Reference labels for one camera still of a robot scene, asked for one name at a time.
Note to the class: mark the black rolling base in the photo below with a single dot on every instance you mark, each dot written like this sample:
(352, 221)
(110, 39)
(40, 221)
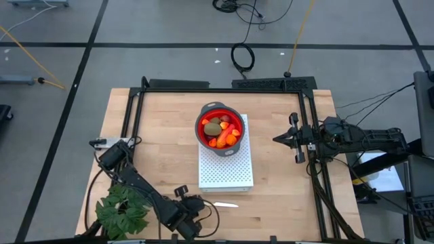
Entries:
(4, 113)

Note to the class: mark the grey desk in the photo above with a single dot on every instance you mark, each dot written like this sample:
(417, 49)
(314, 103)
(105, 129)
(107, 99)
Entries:
(425, 115)

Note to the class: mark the black perforated control box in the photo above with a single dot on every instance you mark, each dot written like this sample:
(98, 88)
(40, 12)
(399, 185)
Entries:
(274, 83)

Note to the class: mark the brown kiwi fruit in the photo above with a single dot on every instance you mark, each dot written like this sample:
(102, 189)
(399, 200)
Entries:
(212, 128)
(215, 120)

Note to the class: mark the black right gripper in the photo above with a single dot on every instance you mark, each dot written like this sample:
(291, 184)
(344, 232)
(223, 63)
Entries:
(313, 139)

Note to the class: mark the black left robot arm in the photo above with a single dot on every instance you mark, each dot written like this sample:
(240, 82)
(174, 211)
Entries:
(146, 189)

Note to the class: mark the green artificial plant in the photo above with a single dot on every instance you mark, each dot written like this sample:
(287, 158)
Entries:
(122, 210)

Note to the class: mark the white perforated metal shelf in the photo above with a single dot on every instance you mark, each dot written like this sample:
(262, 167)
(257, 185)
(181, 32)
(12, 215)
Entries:
(225, 169)

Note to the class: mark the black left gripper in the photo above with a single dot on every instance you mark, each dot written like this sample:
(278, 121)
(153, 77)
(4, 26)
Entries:
(191, 205)

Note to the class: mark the red grey collapsible colander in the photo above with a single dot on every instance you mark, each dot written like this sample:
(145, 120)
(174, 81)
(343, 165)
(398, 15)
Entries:
(220, 152)

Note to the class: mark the black flat control box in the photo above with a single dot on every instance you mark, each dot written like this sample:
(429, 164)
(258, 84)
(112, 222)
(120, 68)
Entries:
(178, 83)

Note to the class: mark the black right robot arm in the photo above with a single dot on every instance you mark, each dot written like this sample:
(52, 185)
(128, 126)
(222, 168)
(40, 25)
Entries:
(373, 142)

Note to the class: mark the orange mandarin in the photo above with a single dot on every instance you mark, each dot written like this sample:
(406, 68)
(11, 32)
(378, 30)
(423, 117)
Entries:
(231, 139)

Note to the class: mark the black table clamp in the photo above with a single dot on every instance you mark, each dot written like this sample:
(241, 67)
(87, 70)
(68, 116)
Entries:
(273, 239)
(174, 237)

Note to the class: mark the grey stand base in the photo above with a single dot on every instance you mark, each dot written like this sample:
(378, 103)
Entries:
(37, 3)
(17, 80)

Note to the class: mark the black keyboard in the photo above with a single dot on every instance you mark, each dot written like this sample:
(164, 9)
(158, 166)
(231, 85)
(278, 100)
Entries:
(424, 217)

